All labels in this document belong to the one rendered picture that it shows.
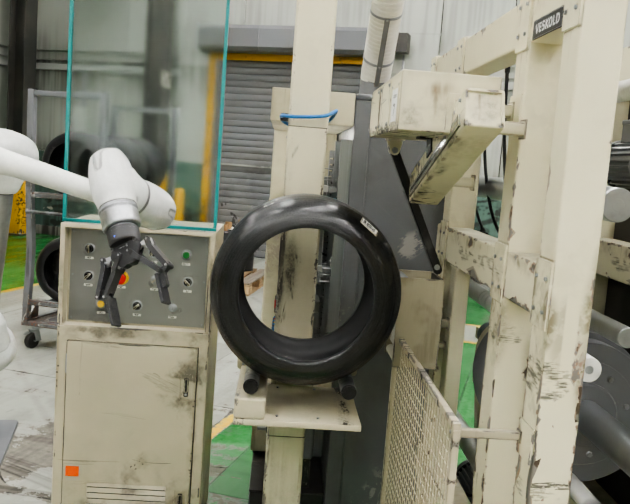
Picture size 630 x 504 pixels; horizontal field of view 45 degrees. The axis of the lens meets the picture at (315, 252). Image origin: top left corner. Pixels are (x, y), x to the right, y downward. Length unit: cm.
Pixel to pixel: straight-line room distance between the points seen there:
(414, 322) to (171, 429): 101
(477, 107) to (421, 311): 88
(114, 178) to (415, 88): 74
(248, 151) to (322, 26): 941
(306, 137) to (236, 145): 950
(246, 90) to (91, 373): 935
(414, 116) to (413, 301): 79
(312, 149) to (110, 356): 107
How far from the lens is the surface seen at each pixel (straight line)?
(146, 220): 193
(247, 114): 1190
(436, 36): 1125
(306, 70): 248
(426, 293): 247
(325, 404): 239
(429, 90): 188
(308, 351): 245
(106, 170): 183
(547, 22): 188
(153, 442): 294
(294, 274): 249
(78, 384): 293
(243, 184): 1189
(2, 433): 257
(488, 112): 181
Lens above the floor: 155
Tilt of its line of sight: 7 degrees down
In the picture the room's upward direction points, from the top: 4 degrees clockwise
